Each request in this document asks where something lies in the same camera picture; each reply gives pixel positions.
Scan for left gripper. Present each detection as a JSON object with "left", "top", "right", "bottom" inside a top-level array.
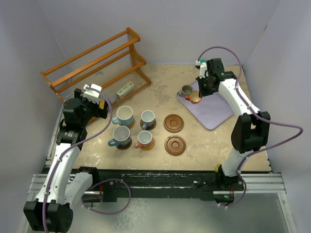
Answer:
[{"left": 75, "top": 89, "right": 108, "bottom": 127}]

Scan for orange cup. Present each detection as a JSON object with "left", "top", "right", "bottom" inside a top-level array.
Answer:
[{"left": 185, "top": 91, "right": 202, "bottom": 104}]

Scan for small grey green cup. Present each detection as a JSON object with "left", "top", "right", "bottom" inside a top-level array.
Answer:
[{"left": 178, "top": 85, "right": 193, "bottom": 97}]

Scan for large light blue mug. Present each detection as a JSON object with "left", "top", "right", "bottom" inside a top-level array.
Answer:
[{"left": 112, "top": 105, "right": 134, "bottom": 127}]

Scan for teal patterned mug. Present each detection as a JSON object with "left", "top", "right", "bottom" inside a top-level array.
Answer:
[{"left": 108, "top": 126, "right": 131, "bottom": 146}]

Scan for light wooden coaster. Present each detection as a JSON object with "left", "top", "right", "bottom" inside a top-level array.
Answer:
[
  {"left": 140, "top": 138, "right": 156, "bottom": 150},
  {"left": 127, "top": 119, "right": 136, "bottom": 129}
]

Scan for dark walnut coaster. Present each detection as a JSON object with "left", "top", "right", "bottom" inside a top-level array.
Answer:
[
  {"left": 140, "top": 119, "right": 156, "bottom": 131},
  {"left": 116, "top": 138, "right": 132, "bottom": 150}
]

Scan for ringed brown coaster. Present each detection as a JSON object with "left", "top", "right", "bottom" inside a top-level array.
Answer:
[
  {"left": 163, "top": 114, "right": 184, "bottom": 133},
  {"left": 164, "top": 135, "right": 186, "bottom": 156}
]

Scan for pink mug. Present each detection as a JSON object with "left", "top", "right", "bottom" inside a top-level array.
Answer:
[{"left": 135, "top": 131, "right": 153, "bottom": 149}]

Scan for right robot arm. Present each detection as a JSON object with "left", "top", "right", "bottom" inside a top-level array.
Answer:
[{"left": 195, "top": 58, "right": 271, "bottom": 190}]

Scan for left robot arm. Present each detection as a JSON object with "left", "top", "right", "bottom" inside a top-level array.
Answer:
[{"left": 23, "top": 84, "right": 112, "bottom": 233}]

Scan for clear paperclip tub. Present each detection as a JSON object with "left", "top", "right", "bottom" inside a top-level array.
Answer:
[{"left": 107, "top": 93, "right": 118, "bottom": 105}]

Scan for lavender tray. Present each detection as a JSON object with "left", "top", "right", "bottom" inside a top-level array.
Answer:
[{"left": 176, "top": 92, "right": 234, "bottom": 130}]

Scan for green staples box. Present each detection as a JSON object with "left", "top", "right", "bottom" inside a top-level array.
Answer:
[{"left": 116, "top": 81, "right": 135, "bottom": 100}]

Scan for orange wooden three-tier shelf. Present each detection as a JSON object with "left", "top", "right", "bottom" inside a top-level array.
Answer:
[{"left": 41, "top": 27, "right": 152, "bottom": 107}]

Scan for yellow tape roll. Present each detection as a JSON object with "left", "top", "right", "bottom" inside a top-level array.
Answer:
[{"left": 214, "top": 164, "right": 221, "bottom": 172}]

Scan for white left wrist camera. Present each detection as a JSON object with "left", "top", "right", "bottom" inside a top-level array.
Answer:
[{"left": 83, "top": 84, "right": 102, "bottom": 104}]

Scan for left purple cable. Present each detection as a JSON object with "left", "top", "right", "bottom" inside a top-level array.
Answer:
[{"left": 42, "top": 87, "right": 133, "bottom": 233}]

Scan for purple cable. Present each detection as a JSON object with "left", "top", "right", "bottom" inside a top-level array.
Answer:
[
  {"left": 197, "top": 46, "right": 304, "bottom": 211},
  {"left": 42, "top": 87, "right": 133, "bottom": 233}
]

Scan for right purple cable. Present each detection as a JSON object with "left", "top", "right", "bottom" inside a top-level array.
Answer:
[{"left": 197, "top": 46, "right": 304, "bottom": 211}]

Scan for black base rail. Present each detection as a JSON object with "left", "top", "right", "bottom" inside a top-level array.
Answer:
[{"left": 71, "top": 166, "right": 245, "bottom": 202}]

